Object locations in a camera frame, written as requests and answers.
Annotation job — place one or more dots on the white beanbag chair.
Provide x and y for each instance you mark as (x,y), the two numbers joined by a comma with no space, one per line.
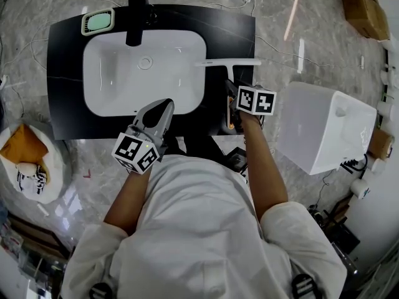
(54,167)

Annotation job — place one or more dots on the orange cushion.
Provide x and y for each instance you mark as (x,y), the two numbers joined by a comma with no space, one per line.
(23,145)

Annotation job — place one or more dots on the black vanity cabinet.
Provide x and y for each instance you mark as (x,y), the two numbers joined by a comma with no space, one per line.
(65,73)

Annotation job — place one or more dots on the black equipment pile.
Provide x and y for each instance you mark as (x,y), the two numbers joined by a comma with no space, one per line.
(339,229)

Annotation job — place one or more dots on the person's right forearm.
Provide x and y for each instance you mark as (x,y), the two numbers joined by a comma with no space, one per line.
(262,167)

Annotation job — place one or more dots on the white sink basin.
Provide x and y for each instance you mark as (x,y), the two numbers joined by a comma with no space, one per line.
(124,79)

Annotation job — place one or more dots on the white cylinder container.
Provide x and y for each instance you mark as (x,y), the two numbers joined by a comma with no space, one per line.
(360,188)

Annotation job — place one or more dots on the large cardboard box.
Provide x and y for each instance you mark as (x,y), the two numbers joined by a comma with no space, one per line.
(364,14)

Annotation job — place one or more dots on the cluttered wooden shelf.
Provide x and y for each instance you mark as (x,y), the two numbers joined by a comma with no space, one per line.
(31,244)

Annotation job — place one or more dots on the white square freestanding basin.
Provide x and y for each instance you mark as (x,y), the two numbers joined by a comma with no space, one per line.
(311,129)

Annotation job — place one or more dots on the person's left forearm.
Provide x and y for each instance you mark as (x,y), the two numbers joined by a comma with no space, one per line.
(127,201)

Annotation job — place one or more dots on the black white patterned pillow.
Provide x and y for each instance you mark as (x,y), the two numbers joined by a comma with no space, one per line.
(32,179)

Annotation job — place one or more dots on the white orange squeegee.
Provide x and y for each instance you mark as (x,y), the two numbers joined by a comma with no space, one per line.
(230,62)

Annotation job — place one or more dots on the black curved faucet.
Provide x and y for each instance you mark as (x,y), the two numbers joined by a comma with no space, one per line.
(350,164)

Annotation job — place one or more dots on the black waist battery pack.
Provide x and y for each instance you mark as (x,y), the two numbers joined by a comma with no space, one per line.
(237,159)

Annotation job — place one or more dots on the person's white shirt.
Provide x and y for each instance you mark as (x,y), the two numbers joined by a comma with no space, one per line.
(199,223)

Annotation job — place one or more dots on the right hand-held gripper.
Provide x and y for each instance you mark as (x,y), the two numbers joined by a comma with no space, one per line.
(257,101)

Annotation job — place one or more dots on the black sink faucet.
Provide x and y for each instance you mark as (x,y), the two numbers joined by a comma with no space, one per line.
(136,14)

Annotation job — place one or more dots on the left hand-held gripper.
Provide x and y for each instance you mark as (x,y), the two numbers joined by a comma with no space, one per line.
(134,153)

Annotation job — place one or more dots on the green soap dish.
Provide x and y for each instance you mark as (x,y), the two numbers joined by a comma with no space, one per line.
(98,22)

